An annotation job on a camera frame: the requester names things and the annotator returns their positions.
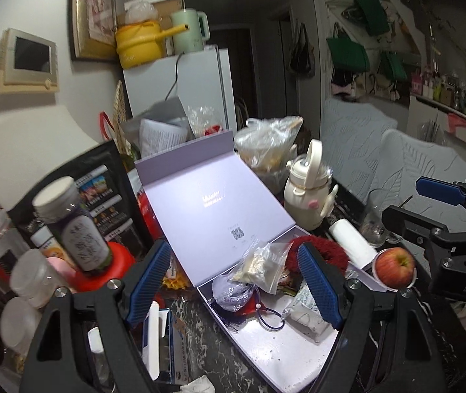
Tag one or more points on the white cabinet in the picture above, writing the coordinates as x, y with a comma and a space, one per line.
425, 118

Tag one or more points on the yellow cooking pot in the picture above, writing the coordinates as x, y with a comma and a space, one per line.
138, 47

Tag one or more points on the clear crinkled plastic bag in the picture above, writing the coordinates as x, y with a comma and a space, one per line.
206, 120

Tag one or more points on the red plastic container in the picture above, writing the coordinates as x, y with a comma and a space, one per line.
120, 262

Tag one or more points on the green electric kettle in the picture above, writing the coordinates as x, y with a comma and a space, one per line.
188, 30

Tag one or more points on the blue white carton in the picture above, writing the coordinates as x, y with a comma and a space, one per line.
173, 344

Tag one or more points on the white paper roll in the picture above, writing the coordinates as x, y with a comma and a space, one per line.
351, 243

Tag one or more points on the red apple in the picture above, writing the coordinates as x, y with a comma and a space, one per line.
395, 268

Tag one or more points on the grey paper bag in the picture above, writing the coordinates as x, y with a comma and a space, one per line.
163, 118

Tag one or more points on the gold woven fan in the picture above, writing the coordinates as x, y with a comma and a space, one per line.
120, 114

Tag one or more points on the group of spice jars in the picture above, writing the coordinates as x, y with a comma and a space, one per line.
77, 229

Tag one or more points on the black snack bag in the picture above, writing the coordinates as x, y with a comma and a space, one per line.
106, 188

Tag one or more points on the white chair back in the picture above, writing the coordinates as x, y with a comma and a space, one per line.
24, 147

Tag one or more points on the glass mug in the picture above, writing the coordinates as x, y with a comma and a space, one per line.
374, 221

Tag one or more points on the light blue leaf cushion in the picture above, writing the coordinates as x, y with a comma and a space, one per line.
351, 139
421, 159

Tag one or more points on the white ceramic teapot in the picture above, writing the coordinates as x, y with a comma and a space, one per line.
306, 196

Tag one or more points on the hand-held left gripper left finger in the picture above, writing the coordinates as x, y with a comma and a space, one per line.
147, 282

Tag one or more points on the wall intercom panel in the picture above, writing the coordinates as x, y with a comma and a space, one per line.
30, 61

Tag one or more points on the crumpled white tissue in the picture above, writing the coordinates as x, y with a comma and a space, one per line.
198, 385

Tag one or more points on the pink cloth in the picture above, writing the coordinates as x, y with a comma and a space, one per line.
464, 125

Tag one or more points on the small clear nut packet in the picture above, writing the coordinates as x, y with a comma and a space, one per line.
259, 268

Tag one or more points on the plastic bag of food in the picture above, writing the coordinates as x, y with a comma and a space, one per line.
265, 143

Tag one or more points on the yellow waffle snack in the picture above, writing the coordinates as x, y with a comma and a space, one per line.
175, 283

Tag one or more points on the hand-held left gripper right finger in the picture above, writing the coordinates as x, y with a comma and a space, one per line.
319, 282

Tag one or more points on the framed wall picture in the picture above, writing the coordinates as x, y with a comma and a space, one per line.
93, 12

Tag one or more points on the white refrigerator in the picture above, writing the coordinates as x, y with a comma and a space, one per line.
204, 86

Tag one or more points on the red fluffy scrunchie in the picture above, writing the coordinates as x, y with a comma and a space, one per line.
331, 254

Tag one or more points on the lavender gift box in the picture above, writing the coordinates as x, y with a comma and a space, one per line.
200, 204

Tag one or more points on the row of cosmetic bottles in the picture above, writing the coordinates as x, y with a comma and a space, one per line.
450, 92

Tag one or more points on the dark hanging bag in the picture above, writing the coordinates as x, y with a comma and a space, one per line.
302, 57

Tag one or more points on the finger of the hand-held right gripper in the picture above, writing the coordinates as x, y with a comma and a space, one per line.
442, 190
413, 225

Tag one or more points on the clear bag in pot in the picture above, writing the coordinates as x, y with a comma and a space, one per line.
141, 12

